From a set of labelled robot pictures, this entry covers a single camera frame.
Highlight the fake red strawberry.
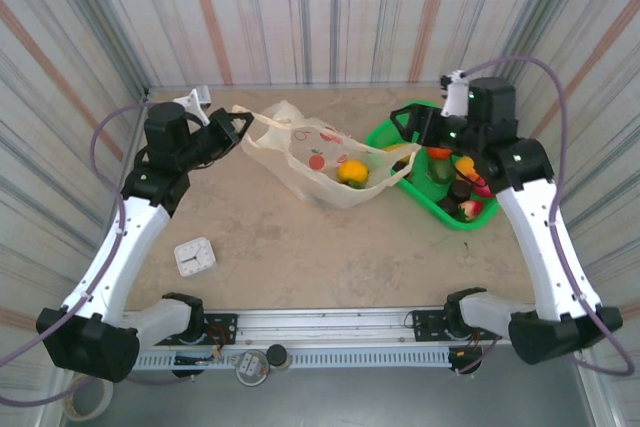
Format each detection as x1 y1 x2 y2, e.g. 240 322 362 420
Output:
457 199 485 222

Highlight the fake yellow bell pepper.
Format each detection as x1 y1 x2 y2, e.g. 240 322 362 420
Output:
337 160 370 184

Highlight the fake yellow red mango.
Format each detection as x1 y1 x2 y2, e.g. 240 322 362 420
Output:
453 155 477 182

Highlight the cream printed plastic bag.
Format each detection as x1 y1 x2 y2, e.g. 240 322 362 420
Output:
231 99 422 211

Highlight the fake dark green avocado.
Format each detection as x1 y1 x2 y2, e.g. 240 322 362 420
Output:
428 159 457 184

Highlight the white tape roll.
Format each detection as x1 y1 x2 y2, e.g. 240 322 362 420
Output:
62 374 114 422

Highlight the green plastic basket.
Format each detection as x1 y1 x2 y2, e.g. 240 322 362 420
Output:
364 99 501 232

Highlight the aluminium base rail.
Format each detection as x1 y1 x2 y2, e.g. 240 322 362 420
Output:
124 306 516 347

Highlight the perforated grey cable tray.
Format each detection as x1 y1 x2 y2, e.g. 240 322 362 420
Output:
133 346 454 372

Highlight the round grey metal disc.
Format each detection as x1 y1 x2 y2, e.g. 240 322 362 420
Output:
234 349 271 387

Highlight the small white square clock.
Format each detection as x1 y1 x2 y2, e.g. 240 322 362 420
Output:
173 236 219 278

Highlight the black round knob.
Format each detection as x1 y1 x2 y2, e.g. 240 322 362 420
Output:
265 344 293 372

